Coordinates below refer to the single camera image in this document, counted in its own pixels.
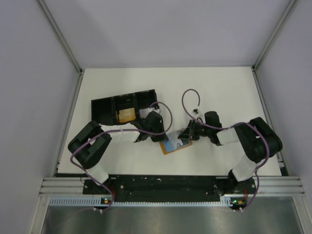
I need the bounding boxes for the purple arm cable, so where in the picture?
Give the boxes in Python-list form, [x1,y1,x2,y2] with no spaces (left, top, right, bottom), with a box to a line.
[182,89,270,213]
[70,101,174,215]

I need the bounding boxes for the black three-compartment tray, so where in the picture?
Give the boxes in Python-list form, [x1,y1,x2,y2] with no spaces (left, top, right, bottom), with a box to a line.
[91,89,160,126]

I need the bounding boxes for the aluminium front frame rail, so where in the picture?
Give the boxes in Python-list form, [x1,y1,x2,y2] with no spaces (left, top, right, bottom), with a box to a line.
[39,176,305,197]

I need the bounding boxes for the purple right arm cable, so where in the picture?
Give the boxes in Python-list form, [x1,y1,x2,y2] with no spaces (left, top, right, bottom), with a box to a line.
[182,89,270,213]

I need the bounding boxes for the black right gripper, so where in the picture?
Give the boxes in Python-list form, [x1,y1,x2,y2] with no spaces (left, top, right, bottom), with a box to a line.
[178,119,212,140]

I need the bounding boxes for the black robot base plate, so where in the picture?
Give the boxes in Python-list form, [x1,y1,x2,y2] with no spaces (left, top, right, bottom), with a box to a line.
[83,175,256,202]

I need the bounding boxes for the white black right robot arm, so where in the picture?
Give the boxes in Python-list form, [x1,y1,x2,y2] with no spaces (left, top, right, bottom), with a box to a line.
[178,111,283,195]

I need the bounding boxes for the silver card in tray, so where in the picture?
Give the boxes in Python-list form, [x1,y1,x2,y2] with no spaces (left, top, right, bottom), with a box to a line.
[139,108,149,118]

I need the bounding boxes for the gold credit card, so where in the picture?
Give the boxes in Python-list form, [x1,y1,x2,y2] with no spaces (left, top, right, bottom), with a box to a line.
[117,108,136,123]

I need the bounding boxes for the blue credit card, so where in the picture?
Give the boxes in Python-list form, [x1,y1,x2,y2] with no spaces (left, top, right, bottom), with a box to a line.
[162,131,192,153]

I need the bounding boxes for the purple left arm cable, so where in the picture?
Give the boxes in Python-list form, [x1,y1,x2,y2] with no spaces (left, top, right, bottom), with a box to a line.
[70,101,174,215]

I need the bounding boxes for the aluminium frame post left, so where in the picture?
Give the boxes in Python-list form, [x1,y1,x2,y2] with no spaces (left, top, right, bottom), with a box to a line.
[36,0,85,74]

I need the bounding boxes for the aluminium frame post right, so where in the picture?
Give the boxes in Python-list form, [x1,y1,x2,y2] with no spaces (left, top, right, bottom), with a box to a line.
[252,0,299,72]

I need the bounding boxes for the aluminium frame post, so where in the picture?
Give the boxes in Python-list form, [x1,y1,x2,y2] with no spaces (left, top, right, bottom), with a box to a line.
[36,0,85,74]
[252,0,299,72]

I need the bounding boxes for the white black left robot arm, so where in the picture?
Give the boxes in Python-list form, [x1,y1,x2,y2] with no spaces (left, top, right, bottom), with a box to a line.
[68,110,168,194]

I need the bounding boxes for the grey slotted cable duct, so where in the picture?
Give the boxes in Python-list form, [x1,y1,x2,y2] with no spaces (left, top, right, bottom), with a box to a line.
[48,196,246,207]

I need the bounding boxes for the yellow leather card holder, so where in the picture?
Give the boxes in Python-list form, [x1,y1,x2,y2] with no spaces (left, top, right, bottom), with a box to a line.
[158,130,194,156]

